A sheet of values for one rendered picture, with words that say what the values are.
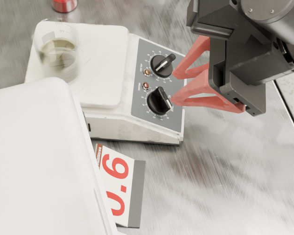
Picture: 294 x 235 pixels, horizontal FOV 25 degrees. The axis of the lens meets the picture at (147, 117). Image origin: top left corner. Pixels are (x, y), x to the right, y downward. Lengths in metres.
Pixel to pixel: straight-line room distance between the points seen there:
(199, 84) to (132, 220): 0.21
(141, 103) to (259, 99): 0.18
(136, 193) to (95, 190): 0.65
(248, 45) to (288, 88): 0.27
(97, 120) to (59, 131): 0.63
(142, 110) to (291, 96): 0.22
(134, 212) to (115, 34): 0.22
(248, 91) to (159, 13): 0.33
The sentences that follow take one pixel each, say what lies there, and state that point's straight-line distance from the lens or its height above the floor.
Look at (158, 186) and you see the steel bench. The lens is 0.82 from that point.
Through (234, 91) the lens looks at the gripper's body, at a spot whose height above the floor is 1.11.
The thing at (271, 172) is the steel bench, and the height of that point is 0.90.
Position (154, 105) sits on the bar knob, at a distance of 0.81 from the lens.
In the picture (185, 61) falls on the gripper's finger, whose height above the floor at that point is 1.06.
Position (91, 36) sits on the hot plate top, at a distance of 0.83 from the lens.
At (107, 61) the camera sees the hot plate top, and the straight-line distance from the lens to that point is 0.81.
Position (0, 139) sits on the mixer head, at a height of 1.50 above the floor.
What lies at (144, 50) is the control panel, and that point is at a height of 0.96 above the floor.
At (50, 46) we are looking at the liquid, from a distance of 0.78.
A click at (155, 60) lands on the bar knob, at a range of 0.84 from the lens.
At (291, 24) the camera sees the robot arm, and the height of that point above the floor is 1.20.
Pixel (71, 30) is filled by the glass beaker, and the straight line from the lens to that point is 0.77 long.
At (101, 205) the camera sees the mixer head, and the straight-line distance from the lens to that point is 0.16.
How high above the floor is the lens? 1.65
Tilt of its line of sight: 60 degrees down
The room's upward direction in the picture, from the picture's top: straight up
